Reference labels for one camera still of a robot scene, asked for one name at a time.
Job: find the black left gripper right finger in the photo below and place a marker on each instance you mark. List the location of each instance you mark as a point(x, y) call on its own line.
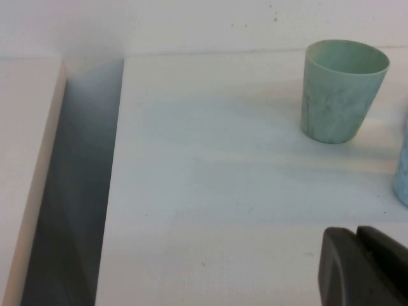
point(390, 264)

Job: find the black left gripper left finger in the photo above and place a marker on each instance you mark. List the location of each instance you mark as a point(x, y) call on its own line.
point(341, 274)

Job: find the blue marbled plastic cup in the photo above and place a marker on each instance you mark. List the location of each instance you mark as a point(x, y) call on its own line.
point(402, 172)

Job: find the green marbled plastic cup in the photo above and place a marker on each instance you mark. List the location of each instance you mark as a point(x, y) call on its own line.
point(341, 95)

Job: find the white side table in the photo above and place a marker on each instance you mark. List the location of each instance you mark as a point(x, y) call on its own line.
point(22, 153)

